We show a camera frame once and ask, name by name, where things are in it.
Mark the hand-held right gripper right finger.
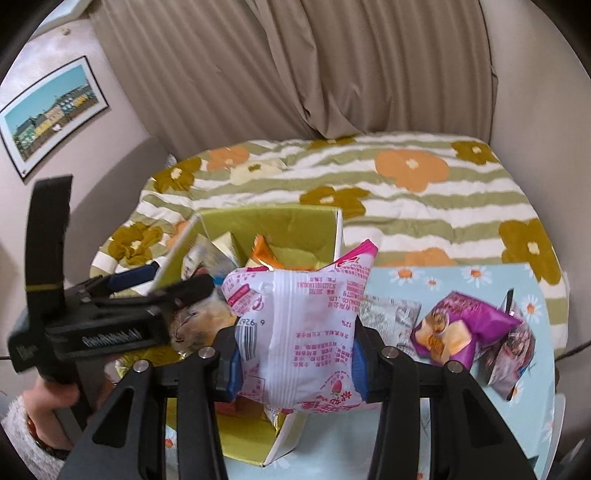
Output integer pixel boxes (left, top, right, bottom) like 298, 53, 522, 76
351, 323, 539, 480

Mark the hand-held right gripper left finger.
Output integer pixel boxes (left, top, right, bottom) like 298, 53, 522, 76
58, 323, 243, 480

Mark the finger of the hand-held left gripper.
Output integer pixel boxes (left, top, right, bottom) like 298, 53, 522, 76
152, 274, 215, 319
99, 265, 160, 292

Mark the white black-lettered snack packet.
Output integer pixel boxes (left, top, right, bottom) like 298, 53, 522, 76
182, 235, 232, 280

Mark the tan snack packet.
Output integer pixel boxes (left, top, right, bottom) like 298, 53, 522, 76
171, 295, 236, 356

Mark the white pink-print snack packet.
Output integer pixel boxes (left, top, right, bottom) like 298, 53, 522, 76
222, 239, 379, 415

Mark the orange snack packet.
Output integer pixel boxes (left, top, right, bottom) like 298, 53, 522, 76
252, 234, 279, 269

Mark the green cardboard box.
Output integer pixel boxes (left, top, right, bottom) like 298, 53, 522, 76
113, 205, 345, 467

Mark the person's left forearm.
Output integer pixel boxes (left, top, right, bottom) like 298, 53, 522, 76
0, 396, 70, 480

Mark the person's left hand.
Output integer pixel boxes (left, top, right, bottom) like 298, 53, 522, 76
23, 383, 81, 450

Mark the grey printed snack packet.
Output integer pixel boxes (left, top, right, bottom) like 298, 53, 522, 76
358, 295, 423, 347

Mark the purple snack packet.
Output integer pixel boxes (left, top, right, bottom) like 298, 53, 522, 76
410, 291, 522, 370

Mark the brown cartoon snack packet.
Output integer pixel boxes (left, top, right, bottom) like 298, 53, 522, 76
475, 288, 539, 400

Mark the green striped floral blanket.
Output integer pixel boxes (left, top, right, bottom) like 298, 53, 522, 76
90, 131, 571, 352

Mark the black clothes rack pole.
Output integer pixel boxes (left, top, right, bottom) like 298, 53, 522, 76
555, 338, 591, 364

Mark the beige curtain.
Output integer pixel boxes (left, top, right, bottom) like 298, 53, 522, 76
88, 0, 502, 155

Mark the dark bead bracelet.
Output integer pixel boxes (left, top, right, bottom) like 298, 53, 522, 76
28, 415, 70, 460

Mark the framed wall poster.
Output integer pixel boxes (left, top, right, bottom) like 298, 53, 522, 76
0, 55, 112, 178

